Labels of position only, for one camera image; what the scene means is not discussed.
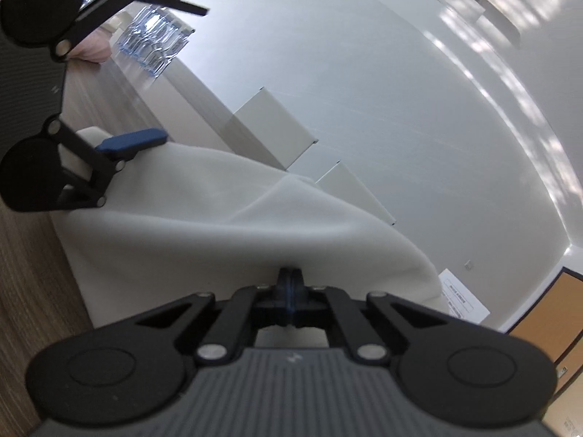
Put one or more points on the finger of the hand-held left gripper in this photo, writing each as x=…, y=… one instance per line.
x=182, y=6
x=132, y=141

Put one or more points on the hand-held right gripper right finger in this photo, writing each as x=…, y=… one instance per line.
x=295, y=293

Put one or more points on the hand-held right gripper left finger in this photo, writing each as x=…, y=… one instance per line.
x=283, y=293

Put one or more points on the white sweatshirt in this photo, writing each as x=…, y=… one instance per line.
x=227, y=236

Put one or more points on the clear water bottle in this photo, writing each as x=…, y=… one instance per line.
x=139, y=16
x=157, y=63
x=152, y=52
x=136, y=29
x=143, y=41

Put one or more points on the pink garment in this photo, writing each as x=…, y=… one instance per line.
x=93, y=48

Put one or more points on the paper sign in wooden holder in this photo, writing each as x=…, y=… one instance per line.
x=462, y=298

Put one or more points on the wooden door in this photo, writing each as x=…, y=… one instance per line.
x=546, y=309

